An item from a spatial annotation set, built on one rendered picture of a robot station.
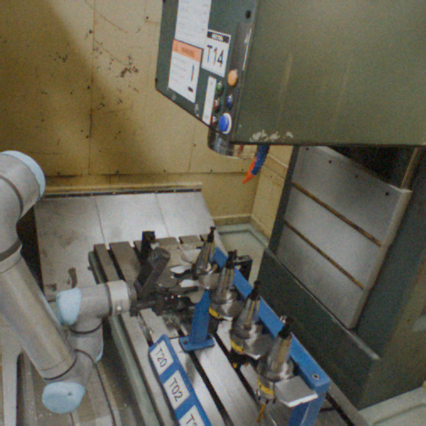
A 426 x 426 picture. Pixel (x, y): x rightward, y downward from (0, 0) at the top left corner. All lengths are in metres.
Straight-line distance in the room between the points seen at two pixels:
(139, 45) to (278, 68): 1.35
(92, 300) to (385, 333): 0.92
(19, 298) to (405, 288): 1.04
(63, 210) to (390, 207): 1.46
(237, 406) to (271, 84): 0.79
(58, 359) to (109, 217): 1.31
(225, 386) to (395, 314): 0.57
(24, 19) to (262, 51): 1.36
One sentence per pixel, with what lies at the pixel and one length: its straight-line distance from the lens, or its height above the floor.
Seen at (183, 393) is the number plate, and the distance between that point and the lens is 1.10.
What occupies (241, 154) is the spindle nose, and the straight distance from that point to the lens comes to 1.08.
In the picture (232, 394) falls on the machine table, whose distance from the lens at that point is 1.18.
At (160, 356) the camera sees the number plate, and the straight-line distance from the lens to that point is 1.19.
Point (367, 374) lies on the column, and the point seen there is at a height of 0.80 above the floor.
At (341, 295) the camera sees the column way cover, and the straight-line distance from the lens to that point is 1.51.
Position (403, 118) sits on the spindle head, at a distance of 1.01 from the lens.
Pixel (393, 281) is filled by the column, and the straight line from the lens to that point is 1.39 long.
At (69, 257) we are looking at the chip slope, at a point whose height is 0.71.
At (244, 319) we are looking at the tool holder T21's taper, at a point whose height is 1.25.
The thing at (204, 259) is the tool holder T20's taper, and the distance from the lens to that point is 1.00.
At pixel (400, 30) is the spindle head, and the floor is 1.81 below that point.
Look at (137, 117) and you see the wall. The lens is 2.11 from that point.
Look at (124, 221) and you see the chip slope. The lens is 2.11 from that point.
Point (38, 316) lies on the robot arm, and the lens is 0.84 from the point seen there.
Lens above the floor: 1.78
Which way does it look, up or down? 26 degrees down
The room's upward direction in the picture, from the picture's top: 10 degrees clockwise
